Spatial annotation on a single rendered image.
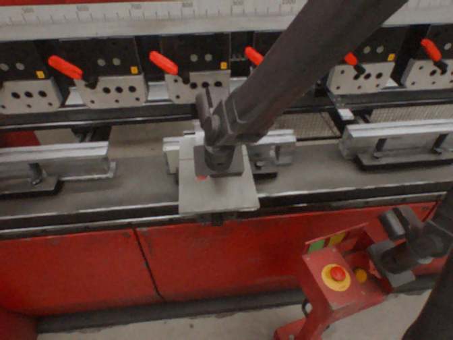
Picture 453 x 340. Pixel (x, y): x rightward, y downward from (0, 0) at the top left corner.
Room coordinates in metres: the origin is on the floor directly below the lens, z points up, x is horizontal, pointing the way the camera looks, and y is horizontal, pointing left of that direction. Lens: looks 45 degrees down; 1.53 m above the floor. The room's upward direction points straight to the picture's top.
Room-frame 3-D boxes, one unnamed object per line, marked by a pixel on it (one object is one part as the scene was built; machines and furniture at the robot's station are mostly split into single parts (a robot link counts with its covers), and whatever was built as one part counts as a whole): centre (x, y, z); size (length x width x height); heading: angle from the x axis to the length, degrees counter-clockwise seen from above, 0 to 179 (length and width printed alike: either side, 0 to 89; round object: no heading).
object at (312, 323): (0.39, -0.33, 0.39); 0.05 x 0.05 x 0.54; 19
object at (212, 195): (0.54, 0.03, 1.00); 0.26 x 0.18 x 0.01; 6
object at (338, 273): (0.36, -0.29, 0.79); 0.04 x 0.04 x 0.04
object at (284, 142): (0.70, -0.01, 0.92); 0.39 x 0.06 x 0.10; 96
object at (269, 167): (0.64, 0.00, 0.89); 0.30 x 0.05 x 0.03; 96
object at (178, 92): (0.69, 0.07, 1.21); 0.15 x 0.09 x 0.17; 96
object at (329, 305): (0.39, -0.33, 0.75); 0.20 x 0.16 x 0.18; 109
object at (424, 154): (0.70, -0.56, 0.89); 0.30 x 0.05 x 0.03; 96
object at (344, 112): (0.89, -0.36, 1.01); 0.26 x 0.12 x 0.05; 6
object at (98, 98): (0.66, 0.27, 1.21); 0.15 x 0.09 x 0.17; 96
